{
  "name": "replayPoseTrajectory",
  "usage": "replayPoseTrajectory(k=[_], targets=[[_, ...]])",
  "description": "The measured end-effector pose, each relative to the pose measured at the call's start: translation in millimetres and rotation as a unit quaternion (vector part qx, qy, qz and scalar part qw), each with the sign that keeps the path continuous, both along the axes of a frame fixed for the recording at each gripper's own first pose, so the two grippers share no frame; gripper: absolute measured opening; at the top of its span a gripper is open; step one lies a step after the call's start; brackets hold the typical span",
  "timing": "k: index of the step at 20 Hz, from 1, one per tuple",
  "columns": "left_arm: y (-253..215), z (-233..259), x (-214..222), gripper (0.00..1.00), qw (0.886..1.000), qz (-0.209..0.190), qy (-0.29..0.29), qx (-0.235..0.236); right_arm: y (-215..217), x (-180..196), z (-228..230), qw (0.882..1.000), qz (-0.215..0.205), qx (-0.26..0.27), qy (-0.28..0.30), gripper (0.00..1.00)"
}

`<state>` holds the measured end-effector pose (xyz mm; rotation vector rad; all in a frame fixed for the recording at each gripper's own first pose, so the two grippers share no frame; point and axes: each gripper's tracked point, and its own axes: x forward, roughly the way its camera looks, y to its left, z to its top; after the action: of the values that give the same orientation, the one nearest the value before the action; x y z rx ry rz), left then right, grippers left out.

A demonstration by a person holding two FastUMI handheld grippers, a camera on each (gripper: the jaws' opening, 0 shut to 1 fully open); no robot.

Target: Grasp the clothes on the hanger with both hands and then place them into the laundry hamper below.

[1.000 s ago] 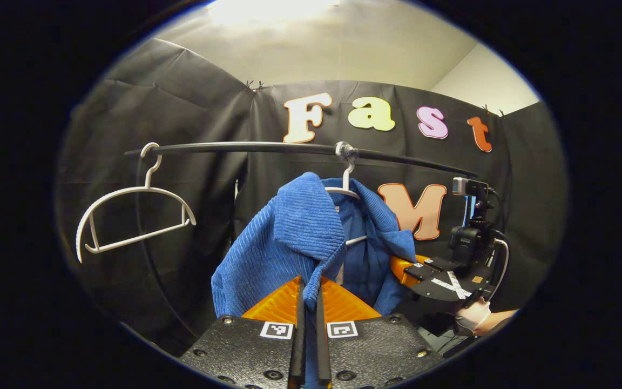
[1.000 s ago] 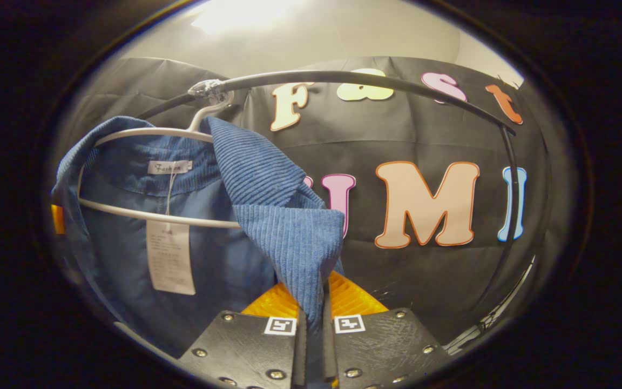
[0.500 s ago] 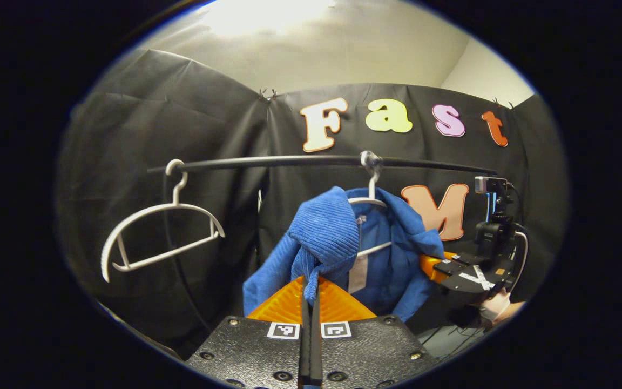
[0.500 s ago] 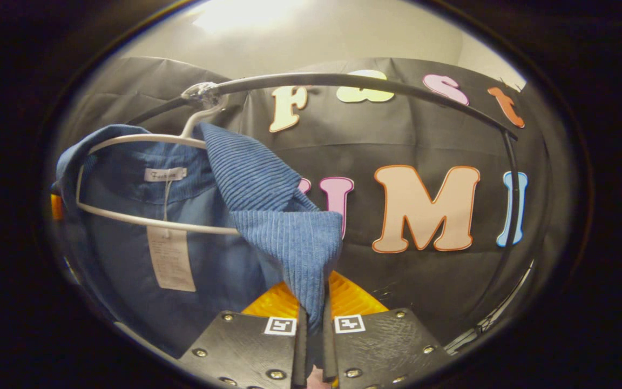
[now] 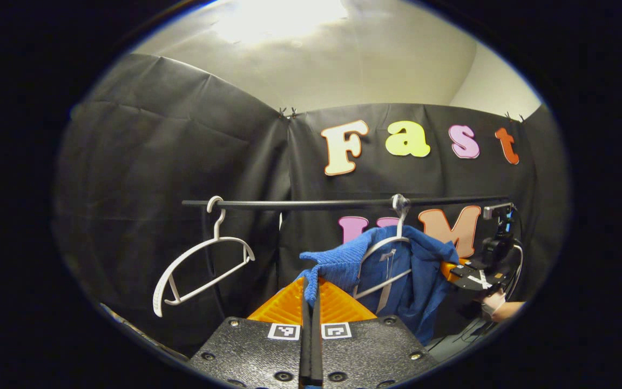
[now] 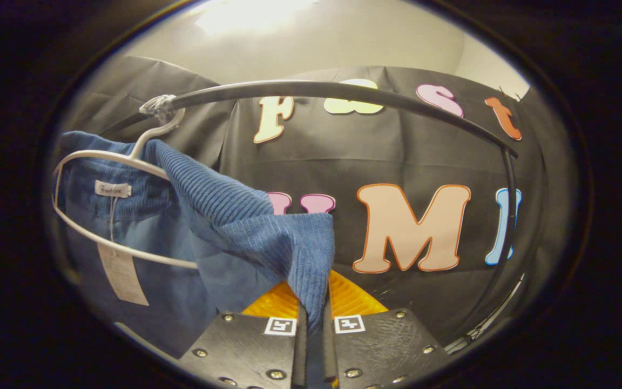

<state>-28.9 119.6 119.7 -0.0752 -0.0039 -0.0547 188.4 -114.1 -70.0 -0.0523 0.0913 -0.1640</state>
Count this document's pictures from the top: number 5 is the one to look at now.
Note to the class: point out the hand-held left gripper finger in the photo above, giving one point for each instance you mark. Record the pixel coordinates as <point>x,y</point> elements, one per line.
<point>305,346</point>
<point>316,346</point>

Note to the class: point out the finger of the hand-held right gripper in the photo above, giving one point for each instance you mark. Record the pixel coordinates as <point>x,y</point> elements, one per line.
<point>451,267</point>

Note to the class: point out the blue ribbed knit shirt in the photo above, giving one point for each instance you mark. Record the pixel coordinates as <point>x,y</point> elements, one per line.
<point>424,281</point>

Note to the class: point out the white clothes hanger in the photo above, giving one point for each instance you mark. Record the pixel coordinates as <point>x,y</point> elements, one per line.
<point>381,246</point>
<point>192,259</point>

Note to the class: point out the black clothes rack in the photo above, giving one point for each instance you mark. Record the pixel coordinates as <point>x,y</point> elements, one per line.
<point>316,204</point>

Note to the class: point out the grey tape wad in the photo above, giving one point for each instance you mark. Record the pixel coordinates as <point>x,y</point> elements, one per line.
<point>400,203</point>

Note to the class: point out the black backdrop clip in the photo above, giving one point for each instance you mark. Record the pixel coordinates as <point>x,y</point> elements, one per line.
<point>288,112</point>
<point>513,116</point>

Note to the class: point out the black backdrop cloth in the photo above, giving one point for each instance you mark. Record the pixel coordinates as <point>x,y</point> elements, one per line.
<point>154,162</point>

